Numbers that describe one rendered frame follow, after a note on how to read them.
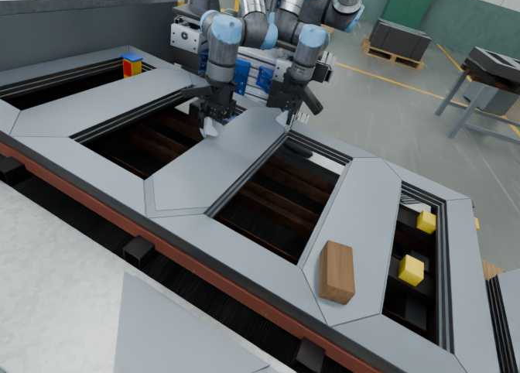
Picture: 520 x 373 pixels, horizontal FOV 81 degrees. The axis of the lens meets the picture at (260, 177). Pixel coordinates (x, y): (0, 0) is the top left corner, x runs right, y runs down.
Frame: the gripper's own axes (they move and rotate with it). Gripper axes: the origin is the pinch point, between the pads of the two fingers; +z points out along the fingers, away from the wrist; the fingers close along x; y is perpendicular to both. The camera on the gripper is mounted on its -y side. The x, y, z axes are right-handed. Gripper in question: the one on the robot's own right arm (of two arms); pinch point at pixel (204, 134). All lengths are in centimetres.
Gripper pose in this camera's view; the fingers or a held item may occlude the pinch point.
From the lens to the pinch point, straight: 100.4
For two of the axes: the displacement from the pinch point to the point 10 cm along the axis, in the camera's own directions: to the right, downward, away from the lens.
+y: 8.7, 4.5, -2.1
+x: 4.4, -4.9, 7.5
